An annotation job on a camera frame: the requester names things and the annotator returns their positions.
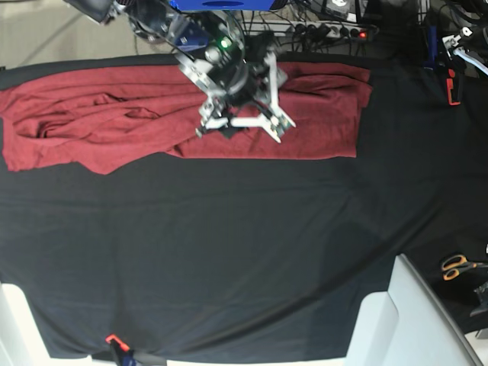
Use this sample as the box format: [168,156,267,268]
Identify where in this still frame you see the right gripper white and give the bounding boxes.
[196,53,296,143]

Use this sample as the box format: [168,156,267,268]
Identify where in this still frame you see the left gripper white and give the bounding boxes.
[442,26,487,75]

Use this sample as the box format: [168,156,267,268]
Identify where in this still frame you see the red long-sleeve T-shirt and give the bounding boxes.
[1,63,372,175]

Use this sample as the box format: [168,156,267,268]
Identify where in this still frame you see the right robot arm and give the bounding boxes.
[70,1,296,142]

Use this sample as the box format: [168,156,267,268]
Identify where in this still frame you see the orange black clamp right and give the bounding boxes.
[445,67,464,106]

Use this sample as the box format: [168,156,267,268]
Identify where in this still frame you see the white power strip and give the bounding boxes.
[293,21,378,42]

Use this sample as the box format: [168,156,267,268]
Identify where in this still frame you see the blue plastic box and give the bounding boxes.
[168,0,274,11]

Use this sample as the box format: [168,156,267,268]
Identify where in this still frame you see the black table cloth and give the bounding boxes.
[1,55,487,363]

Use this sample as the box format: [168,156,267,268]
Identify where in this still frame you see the orange blue clamp bottom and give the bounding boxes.
[105,334,140,366]

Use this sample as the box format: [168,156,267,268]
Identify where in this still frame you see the black crumpled bag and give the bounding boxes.
[470,282,488,317]

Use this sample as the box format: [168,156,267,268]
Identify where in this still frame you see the white foam block right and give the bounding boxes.
[344,255,483,366]

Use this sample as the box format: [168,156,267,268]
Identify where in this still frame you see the white foam block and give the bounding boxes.
[1,284,93,365]
[344,255,483,366]

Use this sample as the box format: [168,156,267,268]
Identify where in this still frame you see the white foam block left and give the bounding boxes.
[1,284,93,365]

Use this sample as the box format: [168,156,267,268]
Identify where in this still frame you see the blue clamp post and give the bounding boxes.
[423,25,438,70]

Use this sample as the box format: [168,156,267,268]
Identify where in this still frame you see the yellow-handled scissors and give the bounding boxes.
[441,254,487,281]

